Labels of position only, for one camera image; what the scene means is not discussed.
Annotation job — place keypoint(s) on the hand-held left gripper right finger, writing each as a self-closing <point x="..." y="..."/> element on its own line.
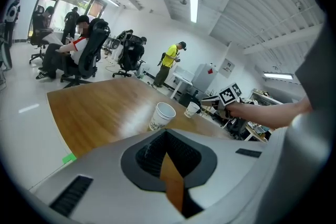
<point x="231" y="170"/>

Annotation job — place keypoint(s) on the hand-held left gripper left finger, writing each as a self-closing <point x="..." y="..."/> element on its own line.
<point x="110" y="178"/>

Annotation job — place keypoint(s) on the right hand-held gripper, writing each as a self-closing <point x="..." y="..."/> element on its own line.
<point x="229" y="94"/>

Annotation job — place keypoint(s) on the person's right forearm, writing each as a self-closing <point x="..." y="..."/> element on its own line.
<point x="275" y="115"/>

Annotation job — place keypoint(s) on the person's right hand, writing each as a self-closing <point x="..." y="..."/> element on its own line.
<point x="237" y="111"/>

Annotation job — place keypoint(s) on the black bag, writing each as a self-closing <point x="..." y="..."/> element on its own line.
<point x="189" y="99"/>

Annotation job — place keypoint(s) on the grey metal cabinet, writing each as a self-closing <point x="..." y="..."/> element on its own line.
<point x="206" y="78"/>

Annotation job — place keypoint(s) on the white desk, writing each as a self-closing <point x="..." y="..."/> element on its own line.
<point x="182" y="80"/>

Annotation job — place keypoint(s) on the white open box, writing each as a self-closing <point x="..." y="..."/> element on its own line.
<point x="183" y="72"/>

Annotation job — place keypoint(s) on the cluttered white shelf rack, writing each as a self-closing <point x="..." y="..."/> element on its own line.
<point x="262" y="102"/>

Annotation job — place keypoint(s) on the ceiling tube light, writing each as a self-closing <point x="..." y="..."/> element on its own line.
<point x="278" y="76"/>
<point x="109" y="0"/>
<point x="194" y="6"/>

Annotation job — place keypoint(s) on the black office chair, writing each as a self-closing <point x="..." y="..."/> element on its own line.
<point x="131" y="55"/>
<point x="92" y="47"/>
<point x="35" y="31"/>

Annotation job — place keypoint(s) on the grey mesh office chair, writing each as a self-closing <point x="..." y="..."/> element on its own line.
<point x="116" y="42"/>

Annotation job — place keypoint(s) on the white wall poster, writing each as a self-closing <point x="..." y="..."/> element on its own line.
<point x="227" y="68"/>

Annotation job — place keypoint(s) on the ceiling dome camera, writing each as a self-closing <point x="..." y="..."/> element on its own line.
<point x="183" y="1"/>

